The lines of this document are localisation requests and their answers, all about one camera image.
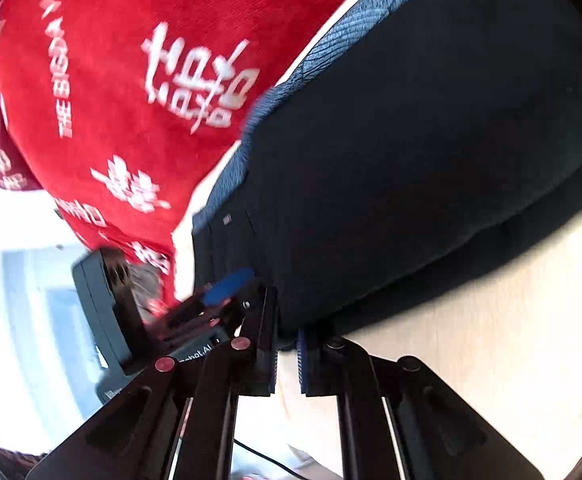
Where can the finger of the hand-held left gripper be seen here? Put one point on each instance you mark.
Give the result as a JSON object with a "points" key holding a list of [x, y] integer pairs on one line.
{"points": [[226, 286]]}

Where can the black pants with blue waistband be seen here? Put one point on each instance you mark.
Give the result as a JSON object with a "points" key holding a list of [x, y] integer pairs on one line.
{"points": [[396, 160]]}

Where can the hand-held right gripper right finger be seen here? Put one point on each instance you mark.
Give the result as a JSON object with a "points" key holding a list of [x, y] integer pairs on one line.
{"points": [[303, 366]]}

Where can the peach towel mat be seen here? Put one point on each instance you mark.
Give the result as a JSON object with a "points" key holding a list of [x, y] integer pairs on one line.
{"points": [[471, 360]]}

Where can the red printed blanket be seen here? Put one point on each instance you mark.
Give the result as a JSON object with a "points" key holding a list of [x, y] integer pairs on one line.
{"points": [[121, 85]]}

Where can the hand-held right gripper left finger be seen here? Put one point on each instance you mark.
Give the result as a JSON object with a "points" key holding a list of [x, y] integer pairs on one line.
{"points": [[270, 345]]}

